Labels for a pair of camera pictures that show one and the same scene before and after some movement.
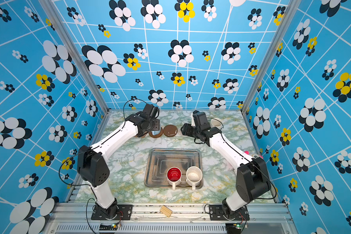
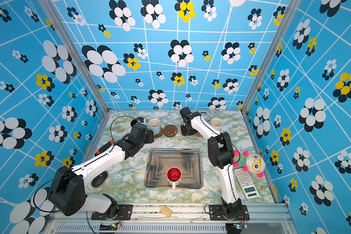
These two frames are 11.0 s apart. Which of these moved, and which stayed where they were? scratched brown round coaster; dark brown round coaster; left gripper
Moved: left gripper
Stayed: scratched brown round coaster; dark brown round coaster
